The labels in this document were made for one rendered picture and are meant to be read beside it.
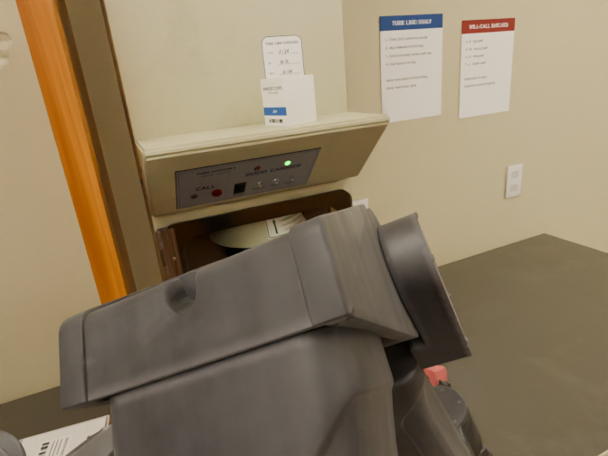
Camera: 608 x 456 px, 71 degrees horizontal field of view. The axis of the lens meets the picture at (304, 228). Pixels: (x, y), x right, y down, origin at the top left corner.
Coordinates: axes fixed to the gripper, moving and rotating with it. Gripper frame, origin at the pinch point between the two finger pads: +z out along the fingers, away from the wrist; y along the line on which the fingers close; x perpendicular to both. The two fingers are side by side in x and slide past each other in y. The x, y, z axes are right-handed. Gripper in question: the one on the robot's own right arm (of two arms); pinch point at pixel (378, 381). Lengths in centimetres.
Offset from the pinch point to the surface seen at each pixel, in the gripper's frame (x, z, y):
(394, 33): -53, 57, -48
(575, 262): 21, 36, -95
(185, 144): -37.8, 3.3, 19.5
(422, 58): -46, 58, -57
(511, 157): -11, 60, -94
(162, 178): -34.2, 6.2, 22.5
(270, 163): -33.4, 6.6, 8.8
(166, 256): -22.3, 14.2, 24.0
